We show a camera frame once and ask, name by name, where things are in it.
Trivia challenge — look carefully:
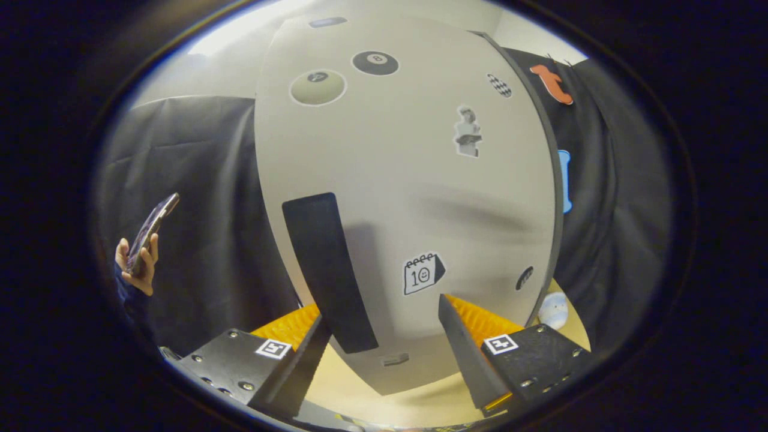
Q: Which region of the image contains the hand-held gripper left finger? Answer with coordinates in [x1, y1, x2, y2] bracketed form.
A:
[159, 303, 332, 419]

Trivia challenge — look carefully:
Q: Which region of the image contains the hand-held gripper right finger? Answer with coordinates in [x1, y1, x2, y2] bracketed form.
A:
[438, 293, 595, 418]

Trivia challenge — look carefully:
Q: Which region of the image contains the dark smartphone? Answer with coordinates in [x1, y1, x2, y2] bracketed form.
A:
[125, 192, 181, 277]

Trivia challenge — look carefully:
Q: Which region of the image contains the white bluish round object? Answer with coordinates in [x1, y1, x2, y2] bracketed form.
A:
[537, 292, 569, 331]

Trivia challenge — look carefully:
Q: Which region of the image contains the dark grey cabinet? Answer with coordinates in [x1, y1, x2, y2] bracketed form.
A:
[254, 13, 566, 397]

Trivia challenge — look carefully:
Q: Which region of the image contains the black backdrop cloth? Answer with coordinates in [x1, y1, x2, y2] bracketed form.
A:
[96, 47, 673, 361]

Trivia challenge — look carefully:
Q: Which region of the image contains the black door handle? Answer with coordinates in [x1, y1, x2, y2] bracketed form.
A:
[282, 192, 380, 355]

